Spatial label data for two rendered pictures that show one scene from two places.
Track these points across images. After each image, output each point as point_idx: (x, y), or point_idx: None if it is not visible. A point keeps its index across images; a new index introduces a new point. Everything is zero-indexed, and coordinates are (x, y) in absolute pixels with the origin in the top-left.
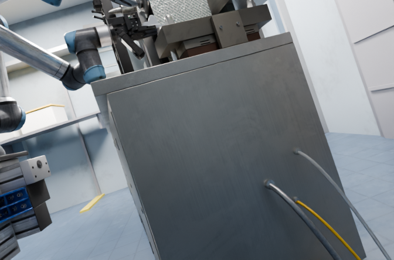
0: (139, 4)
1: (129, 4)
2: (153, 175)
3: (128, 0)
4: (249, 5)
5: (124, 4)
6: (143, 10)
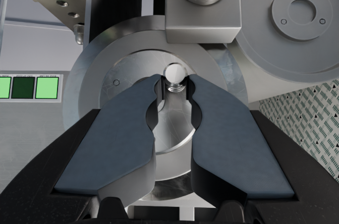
0: (154, 70)
1: (194, 89)
2: None
3: (122, 91)
4: (75, 31)
5: (223, 109)
6: (177, 49)
